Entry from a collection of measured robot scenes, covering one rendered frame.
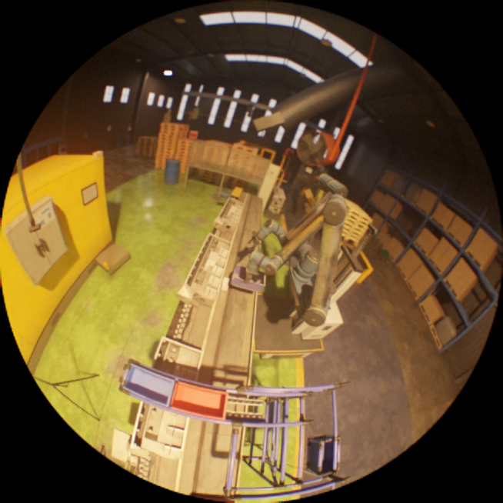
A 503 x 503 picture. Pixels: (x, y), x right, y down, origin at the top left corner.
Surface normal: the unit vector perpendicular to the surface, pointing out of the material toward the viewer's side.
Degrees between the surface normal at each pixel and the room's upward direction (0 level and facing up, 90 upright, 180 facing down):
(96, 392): 0
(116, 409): 0
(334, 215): 90
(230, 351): 0
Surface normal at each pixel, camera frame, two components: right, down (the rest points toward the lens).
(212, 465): 0.30, -0.74
